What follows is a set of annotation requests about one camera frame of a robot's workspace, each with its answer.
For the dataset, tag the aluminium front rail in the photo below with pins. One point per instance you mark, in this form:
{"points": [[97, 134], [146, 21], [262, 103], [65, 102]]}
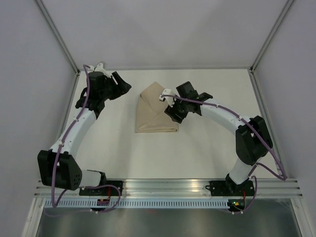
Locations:
{"points": [[195, 188]]}

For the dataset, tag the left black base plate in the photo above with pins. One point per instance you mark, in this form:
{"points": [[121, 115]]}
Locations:
{"points": [[112, 188]]}

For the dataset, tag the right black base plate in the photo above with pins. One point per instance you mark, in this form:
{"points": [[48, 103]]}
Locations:
{"points": [[221, 188]]}

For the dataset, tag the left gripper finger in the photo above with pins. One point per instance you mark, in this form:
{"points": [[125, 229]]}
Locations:
{"points": [[120, 92], [121, 83]]}

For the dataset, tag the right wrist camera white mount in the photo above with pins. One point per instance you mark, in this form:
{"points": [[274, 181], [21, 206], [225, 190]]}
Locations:
{"points": [[168, 96]]}

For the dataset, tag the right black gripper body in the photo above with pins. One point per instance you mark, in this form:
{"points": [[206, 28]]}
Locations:
{"points": [[181, 105]]}

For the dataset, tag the white slotted cable duct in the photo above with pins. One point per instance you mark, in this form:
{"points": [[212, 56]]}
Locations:
{"points": [[150, 203]]}

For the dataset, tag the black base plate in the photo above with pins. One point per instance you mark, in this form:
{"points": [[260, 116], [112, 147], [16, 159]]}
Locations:
{"points": [[221, 188], [112, 188]]}

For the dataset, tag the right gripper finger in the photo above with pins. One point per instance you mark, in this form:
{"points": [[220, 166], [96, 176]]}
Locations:
{"points": [[169, 111], [178, 118]]}

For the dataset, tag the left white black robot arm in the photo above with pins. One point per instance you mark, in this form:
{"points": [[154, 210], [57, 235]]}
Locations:
{"points": [[57, 166]]}

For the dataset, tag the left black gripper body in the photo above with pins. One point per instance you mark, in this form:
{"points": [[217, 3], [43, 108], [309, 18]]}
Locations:
{"points": [[103, 93]]}

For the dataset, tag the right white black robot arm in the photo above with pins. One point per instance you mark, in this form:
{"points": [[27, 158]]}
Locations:
{"points": [[253, 140]]}

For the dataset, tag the left aluminium frame post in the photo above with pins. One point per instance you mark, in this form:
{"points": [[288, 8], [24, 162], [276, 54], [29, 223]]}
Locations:
{"points": [[55, 32]]}

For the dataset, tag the beige cloth napkin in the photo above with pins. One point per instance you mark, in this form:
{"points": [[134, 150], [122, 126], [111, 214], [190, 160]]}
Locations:
{"points": [[150, 115]]}

